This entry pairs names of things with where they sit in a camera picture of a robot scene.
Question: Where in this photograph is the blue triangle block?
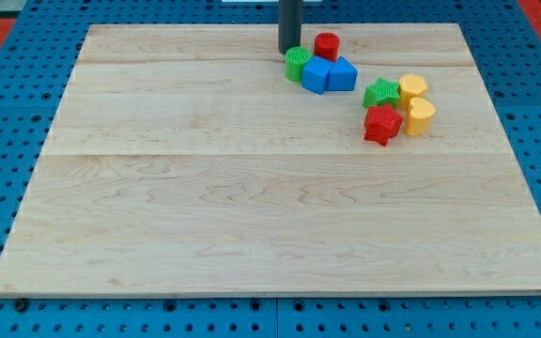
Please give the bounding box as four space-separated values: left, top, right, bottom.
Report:
326 56 358 91

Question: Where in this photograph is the light wooden board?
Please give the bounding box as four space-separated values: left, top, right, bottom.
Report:
0 23 541 299

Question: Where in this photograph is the blue cube block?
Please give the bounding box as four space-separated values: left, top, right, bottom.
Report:
301 55 333 95

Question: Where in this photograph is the green cylinder block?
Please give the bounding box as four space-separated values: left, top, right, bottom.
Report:
285 46 312 82

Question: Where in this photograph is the red star block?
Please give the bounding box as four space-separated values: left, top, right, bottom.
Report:
363 104 404 146

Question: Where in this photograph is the green star block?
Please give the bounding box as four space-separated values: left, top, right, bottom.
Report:
362 77 400 108

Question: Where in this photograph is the red cylinder block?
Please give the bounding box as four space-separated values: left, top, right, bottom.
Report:
314 32 340 62

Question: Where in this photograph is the yellow heart block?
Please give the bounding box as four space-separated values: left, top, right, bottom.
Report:
405 97 436 136

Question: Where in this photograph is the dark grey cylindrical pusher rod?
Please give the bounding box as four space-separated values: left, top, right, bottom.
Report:
278 0 303 54

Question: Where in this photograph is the yellow hexagon block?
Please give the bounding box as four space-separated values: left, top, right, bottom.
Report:
398 73 428 110

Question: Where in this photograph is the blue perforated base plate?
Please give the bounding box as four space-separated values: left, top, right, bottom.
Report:
0 1 541 337

